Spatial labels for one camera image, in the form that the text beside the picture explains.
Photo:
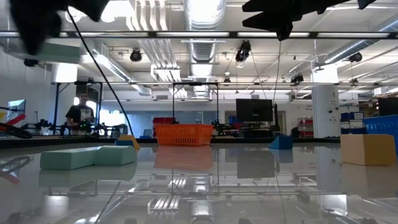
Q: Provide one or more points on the tall mint green foam block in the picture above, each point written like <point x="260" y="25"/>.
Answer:
<point x="62" y="54"/>

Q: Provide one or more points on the black hanging overhead camera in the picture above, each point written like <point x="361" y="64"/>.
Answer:
<point x="243" y="51"/>

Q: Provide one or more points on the red plastic piece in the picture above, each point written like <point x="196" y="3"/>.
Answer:
<point x="15" y="119"/>

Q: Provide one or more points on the blue wedge foam block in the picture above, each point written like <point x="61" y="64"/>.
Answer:
<point x="282" y="142"/>

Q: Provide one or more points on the grey horizontal rail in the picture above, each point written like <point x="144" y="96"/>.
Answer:
<point x="248" y="83"/>

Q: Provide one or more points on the black overhead frame bar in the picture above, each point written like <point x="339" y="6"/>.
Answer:
<point x="152" y="34"/>

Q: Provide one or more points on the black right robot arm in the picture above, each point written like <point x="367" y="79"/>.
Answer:
<point x="366" y="3"/>

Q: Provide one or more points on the black metal frame stand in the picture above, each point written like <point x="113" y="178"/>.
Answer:
<point x="173" y="102"/>

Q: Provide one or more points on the person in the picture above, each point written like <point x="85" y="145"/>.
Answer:
<point x="80" y="113"/>

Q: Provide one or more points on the long mint green foam block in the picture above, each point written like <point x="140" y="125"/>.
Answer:
<point x="66" y="159"/>

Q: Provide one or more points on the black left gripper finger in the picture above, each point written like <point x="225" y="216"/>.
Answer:
<point x="32" y="39"/>
<point x="46" y="33"/>

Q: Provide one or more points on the black computer monitor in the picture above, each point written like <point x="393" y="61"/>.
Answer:
<point x="254" y="110"/>

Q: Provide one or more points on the tan cardboard box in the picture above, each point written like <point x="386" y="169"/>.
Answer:
<point x="368" y="149"/>

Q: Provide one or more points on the black metal frame with posts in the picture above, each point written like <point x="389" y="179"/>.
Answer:
<point x="56" y="105"/>

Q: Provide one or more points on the black background robot arm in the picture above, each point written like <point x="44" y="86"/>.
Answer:
<point x="43" y="126"/>
<point x="220" y="126"/>

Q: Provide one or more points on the blue plastic basket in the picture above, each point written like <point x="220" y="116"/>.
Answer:
<point x="382" y="126"/>

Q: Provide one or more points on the black ceiling camera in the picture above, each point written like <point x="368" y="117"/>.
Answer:
<point x="355" y="57"/>
<point x="297" y="78"/>
<point x="136" y="55"/>
<point x="30" y="63"/>

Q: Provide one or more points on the red storage bins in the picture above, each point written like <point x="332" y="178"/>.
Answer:
<point x="161" y="120"/>

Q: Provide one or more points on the half-round mint green foam block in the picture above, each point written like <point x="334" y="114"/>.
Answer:
<point x="115" y="155"/>

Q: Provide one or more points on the white round column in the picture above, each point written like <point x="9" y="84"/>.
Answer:
<point x="325" y="105"/>

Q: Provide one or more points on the silver ventilation duct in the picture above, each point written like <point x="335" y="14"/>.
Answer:
<point x="203" y="49"/>

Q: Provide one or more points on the orange plastic basket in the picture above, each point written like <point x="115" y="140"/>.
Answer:
<point x="184" y="134"/>

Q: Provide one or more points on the dark screen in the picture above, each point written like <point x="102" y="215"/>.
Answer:
<point x="388" y="106"/>

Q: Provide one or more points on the shelf with blue bins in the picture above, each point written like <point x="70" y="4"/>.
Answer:
<point x="345" y="116"/>

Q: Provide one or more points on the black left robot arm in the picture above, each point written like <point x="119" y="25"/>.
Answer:
<point x="91" y="7"/>

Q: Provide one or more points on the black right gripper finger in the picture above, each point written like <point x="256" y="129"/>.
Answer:
<point x="273" y="6"/>
<point x="273" y="21"/>

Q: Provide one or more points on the yellow plastic basket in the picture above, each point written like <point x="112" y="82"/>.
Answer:
<point x="2" y="115"/>

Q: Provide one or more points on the shelf with red bins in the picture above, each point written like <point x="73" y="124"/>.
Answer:
<point x="306" y="122"/>

